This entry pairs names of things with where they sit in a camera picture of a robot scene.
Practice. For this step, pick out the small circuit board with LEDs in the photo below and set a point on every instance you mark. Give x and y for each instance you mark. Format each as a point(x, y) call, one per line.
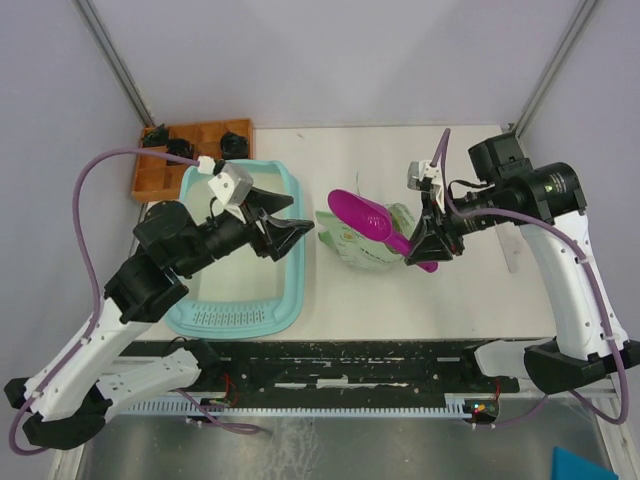
point(484, 411)

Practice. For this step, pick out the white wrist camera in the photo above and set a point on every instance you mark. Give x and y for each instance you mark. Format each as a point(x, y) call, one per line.
point(230, 183)
point(423, 177)

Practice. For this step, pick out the teal plastic litter box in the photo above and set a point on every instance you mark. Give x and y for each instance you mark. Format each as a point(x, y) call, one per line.
point(242, 296)

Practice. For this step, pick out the black ring part in tray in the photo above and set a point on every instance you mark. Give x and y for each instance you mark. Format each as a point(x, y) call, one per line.
point(180, 147)

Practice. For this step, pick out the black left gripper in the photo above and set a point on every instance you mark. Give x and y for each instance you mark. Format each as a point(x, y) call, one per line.
point(283, 234)

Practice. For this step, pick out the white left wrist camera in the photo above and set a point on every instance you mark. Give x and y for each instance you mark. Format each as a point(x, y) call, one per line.
point(230, 183)

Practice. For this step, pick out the green cat litter bag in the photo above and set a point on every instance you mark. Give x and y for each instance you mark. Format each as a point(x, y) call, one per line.
point(353, 248)

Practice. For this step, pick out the blue foam pad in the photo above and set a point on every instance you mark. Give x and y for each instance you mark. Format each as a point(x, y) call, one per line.
point(568, 466)

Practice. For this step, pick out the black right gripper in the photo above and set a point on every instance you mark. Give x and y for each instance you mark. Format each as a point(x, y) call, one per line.
point(433, 232)

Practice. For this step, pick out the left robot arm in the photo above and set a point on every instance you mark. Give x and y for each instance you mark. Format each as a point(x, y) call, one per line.
point(72, 399)

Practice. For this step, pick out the magenta plastic litter scoop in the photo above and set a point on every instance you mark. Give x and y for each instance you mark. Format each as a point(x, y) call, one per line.
point(391, 223)

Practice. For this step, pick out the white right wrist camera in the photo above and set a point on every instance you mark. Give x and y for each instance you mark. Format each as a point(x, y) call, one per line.
point(423, 177)

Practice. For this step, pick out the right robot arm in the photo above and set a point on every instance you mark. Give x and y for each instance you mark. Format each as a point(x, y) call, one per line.
point(548, 206)

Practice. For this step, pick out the orange wooden compartment tray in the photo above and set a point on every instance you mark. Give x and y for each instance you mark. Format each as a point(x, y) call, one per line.
point(158, 179)

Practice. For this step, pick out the black round part in tray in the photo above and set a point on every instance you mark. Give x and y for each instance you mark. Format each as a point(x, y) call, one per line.
point(234, 146)

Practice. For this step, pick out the white plastic bag clip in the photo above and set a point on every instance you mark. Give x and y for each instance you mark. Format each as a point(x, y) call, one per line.
point(510, 246)

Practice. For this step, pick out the black mounting base plate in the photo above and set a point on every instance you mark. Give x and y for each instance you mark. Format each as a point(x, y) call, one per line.
point(359, 373)

